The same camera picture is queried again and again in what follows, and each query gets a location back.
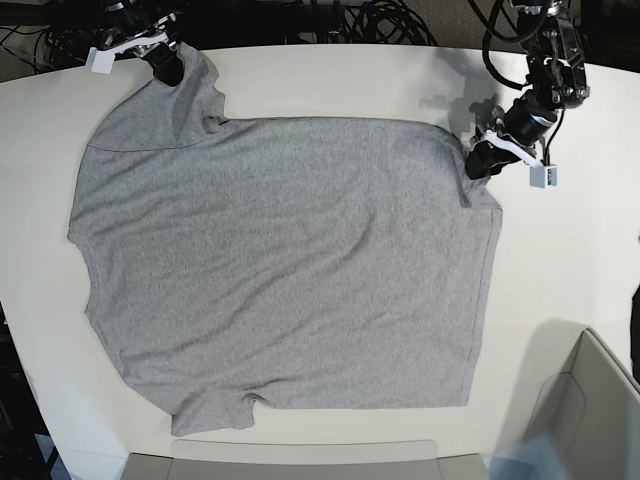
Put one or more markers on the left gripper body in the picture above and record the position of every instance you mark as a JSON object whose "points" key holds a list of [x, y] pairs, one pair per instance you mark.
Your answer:
{"points": [[523, 124]]}

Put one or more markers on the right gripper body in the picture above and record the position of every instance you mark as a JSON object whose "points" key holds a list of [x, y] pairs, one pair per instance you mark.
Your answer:
{"points": [[162, 32]]}

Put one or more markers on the grey T-shirt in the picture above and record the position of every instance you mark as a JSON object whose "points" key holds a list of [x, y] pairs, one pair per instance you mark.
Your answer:
{"points": [[307, 263]]}

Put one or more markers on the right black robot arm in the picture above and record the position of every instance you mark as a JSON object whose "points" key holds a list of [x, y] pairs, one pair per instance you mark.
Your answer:
{"points": [[129, 18]]}

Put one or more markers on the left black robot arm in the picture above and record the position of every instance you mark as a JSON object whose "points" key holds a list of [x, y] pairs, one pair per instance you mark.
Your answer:
{"points": [[556, 82]]}

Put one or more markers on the grey cardboard box right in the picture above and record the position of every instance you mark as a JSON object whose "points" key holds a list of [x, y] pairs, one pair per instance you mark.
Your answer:
{"points": [[585, 423]]}

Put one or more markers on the grey cardboard box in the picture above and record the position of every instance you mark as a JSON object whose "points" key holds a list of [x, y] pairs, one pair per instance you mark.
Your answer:
{"points": [[191, 459], [585, 423]]}

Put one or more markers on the grey cardboard box bottom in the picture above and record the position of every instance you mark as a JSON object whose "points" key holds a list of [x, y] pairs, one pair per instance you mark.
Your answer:
{"points": [[191, 459]]}

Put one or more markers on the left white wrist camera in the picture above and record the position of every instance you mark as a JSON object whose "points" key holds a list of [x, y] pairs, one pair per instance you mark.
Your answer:
{"points": [[543, 176]]}

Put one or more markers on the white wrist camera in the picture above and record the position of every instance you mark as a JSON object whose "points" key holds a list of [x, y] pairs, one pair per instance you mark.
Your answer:
{"points": [[100, 61], [543, 176]]}

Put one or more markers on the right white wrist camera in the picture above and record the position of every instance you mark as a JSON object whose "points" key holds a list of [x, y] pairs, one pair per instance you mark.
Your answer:
{"points": [[100, 61]]}

